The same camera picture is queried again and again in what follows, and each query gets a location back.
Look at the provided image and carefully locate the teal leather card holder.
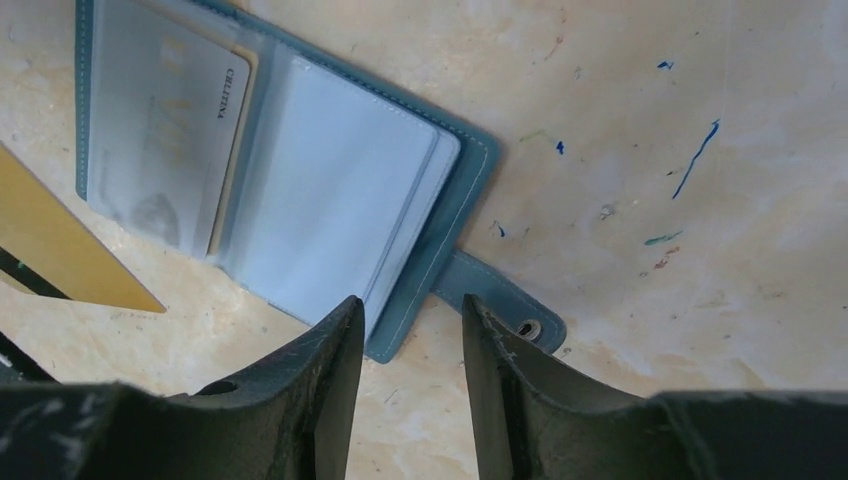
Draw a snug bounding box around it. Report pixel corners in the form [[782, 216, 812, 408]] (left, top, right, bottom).
[[75, 1, 566, 363]]

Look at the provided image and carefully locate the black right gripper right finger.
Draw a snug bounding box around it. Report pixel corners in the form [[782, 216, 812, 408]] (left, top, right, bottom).
[[462, 295, 847, 479]]

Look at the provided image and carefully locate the silver white card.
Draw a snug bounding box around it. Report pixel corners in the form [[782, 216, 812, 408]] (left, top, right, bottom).
[[87, 1, 254, 258]]

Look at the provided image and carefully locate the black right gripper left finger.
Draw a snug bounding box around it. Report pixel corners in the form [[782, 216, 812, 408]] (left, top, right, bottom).
[[1, 296, 365, 479]]

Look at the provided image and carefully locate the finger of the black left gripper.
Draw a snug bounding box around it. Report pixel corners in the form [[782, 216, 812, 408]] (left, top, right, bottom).
[[1, 334, 56, 384]]

